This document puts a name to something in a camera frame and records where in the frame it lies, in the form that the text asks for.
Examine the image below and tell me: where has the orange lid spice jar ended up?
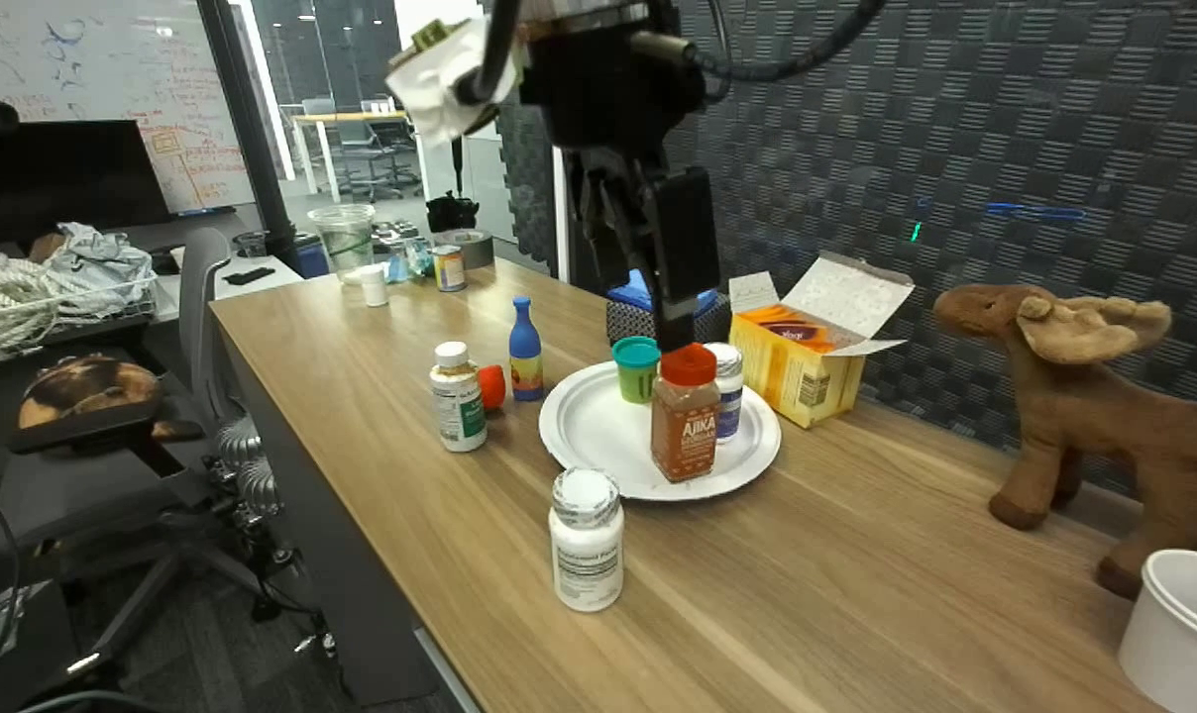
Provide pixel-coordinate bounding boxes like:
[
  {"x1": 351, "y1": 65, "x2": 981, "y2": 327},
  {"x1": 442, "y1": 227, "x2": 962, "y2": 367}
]
[{"x1": 651, "y1": 343, "x2": 717, "y2": 483}]

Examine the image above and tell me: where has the white rope pile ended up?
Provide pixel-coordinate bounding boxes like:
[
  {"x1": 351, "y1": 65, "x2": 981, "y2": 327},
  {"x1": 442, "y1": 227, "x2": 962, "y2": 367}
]
[{"x1": 0, "y1": 218, "x2": 164, "y2": 376}]

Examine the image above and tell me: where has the white bottle grey label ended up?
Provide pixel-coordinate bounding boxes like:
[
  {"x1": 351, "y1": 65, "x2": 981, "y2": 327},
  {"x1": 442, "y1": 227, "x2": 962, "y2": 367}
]
[{"x1": 547, "y1": 473, "x2": 621, "y2": 615}]

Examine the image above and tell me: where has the small white jar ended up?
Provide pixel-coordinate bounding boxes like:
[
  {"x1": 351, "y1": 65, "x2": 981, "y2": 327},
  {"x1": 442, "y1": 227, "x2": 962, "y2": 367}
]
[{"x1": 355, "y1": 267, "x2": 390, "y2": 308}]

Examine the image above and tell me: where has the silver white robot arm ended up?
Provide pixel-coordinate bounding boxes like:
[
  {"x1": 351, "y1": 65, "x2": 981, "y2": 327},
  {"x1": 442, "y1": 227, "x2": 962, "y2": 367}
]
[{"x1": 383, "y1": 0, "x2": 889, "y2": 349}]

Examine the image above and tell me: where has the white bottle green label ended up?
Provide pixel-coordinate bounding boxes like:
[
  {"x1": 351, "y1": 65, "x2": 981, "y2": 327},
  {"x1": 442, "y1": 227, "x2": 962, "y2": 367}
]
[{"x1": 427, "y1": 342, "x2": 486, "y2": 453}]

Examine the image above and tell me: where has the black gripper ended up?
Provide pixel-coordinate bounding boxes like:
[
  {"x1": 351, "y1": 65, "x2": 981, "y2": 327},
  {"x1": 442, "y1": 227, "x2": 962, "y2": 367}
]
[{"x1": 522, "y1": 25, "x2": 720, "y2": 349}]

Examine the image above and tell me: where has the black office chair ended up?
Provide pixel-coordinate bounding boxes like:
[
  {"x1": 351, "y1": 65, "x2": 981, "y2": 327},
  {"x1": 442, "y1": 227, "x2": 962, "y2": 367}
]
[{"x1": 0, "y1": 234, "x2": 288, "y2": 705}]

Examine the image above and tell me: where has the white plastic bowl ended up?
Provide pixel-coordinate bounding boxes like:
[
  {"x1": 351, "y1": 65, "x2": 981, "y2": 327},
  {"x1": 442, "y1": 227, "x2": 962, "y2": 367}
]
[{"x1": 1119, "y1": 551, "x2": 1197, "y2": 713}]

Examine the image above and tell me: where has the white round plate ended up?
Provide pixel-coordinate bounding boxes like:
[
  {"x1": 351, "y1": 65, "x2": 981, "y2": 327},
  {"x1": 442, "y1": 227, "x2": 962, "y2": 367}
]
[{"x1": 534, "y1": 358, "x2": 783, "y2": 508}]

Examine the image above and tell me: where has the brown plush moose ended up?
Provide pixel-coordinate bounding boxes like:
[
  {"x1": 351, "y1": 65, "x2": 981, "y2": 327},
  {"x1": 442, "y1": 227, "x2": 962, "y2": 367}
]
[{"x1": 937, "y1": 285, "x2": 1197, "y2": 598}]

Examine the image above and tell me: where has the yellow open cardboard box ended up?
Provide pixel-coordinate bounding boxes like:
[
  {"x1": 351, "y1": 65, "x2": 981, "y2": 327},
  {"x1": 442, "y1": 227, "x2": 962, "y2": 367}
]
[{"x1": 730, "y1": 253, "x2": 917, "y2": 426}]

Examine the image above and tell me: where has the teal lid dough tub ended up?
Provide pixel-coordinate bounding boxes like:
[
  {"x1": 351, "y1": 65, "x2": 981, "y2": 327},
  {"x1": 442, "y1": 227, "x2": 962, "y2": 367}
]
[{"x1": 609, "y1": 335, "x2": 663, "y2": 404}]

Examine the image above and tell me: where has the yellow label tin can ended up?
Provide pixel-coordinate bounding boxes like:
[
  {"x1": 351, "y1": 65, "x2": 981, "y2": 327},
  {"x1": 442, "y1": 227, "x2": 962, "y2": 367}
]
[{"x1": 433, "y1": 246, "x2": 467, "y2": 292}]

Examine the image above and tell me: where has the blue cap small bottle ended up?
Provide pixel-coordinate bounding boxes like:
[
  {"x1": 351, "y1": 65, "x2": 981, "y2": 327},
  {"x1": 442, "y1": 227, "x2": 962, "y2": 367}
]
[{"x1": 508, "y1": 297, "x2": 547, "y2": 401}]

